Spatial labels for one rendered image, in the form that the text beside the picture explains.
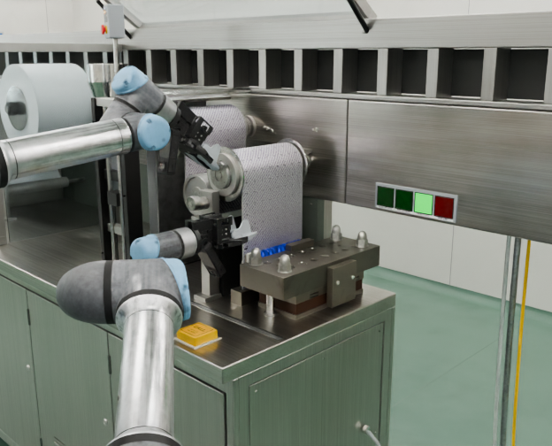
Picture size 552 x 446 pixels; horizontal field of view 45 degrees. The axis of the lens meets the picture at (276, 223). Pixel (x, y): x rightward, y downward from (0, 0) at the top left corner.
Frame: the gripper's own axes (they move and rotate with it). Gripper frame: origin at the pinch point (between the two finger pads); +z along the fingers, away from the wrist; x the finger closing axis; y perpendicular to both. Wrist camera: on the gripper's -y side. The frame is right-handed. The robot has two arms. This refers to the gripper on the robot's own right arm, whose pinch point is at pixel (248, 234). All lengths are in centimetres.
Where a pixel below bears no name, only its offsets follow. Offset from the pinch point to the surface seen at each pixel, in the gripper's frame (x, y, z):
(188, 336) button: -11.2, -16.9, -29.7
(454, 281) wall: 81, -100, 263
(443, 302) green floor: 78, -109, 246
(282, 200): -0.3, 7.4, 13.2
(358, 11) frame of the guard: -16, 58, 25
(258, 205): -0.3, 7.4, 3.9
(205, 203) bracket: 7.8, 8.5, -8.0
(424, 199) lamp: -36.2, 10.6, 29.1
